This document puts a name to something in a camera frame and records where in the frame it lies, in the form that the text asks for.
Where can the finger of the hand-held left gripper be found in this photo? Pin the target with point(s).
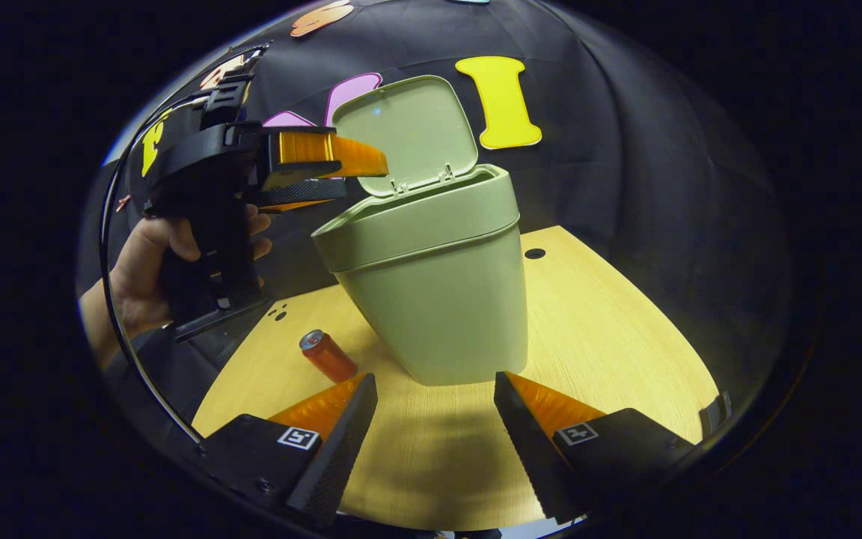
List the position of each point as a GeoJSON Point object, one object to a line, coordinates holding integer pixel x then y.
{"type": "Point", "coordinates": [304, 193]}
{"type": "Point", "coordinates": [304, 148]}

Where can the wooden desktop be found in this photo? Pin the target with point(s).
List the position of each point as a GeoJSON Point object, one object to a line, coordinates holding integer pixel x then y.
{"type": "Point", "coordinates": [610, 337]}

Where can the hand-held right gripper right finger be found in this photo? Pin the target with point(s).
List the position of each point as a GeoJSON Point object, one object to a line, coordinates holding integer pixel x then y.
{"type": "Point", "coordinates": [528, 449]}

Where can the green desktop garbage bin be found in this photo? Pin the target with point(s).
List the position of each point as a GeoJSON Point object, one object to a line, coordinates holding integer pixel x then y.
{"type": "Point", "coordinates": [446, 299]}

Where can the black backdrop cloth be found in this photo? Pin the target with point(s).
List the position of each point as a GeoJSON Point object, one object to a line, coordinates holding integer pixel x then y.
{"type": "Point", "coordinates": [625, 150]}

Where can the small copper clip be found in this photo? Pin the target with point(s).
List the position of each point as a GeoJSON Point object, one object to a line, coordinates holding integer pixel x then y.
{"type": "Point", "coordinates": [123, 202]}

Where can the red pop can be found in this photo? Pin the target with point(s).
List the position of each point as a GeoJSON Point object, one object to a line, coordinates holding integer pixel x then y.
{"type": "Point", "coordinates": [330, 358]}

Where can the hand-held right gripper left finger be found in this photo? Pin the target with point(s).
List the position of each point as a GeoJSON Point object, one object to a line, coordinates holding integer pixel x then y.
{"type": "Point", "coordinates": [341, 449]}

